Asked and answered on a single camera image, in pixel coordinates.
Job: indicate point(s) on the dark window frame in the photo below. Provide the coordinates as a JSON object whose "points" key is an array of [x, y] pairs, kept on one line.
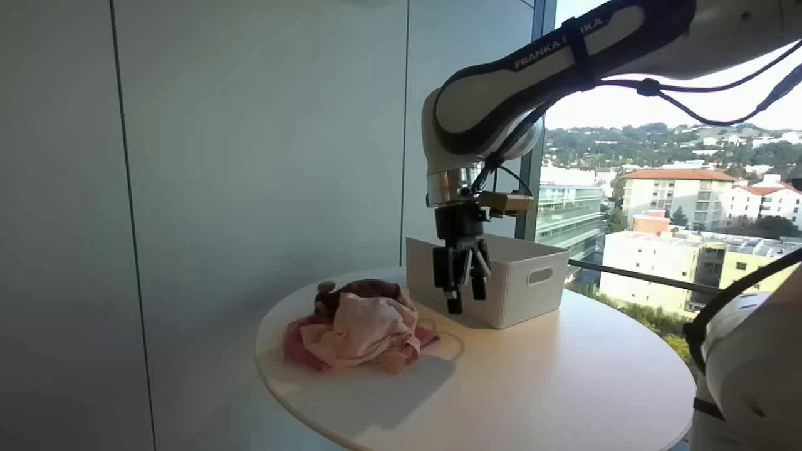
{"points": [[534, 167]]}

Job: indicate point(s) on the light pink cloth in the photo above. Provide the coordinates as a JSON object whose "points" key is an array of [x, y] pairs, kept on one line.
{"points": [[364, 335]]}

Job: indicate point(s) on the white plastic storage box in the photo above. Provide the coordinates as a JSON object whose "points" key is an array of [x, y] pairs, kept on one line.
{"points": [[518, 290]]}

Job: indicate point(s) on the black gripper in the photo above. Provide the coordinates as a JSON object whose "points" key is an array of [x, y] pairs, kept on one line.
{"points": [[459, 224]]}

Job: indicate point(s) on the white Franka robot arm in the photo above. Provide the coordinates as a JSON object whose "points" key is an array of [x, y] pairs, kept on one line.
{"points": [[534, 65]]}

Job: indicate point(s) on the dark balcony railing bar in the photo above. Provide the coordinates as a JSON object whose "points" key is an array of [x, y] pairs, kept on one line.
{"points": [[636, 277]]}

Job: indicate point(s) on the glass-fronted building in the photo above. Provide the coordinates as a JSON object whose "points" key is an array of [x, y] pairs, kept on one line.
{"points": [[568, 221]]}

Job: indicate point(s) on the flat-roofed white building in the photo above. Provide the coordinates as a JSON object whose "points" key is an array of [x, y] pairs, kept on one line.
{"points": [[652, 265]]}

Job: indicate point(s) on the red-roofed building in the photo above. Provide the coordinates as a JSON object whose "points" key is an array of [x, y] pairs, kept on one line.
{"points": [[668, 192]]}

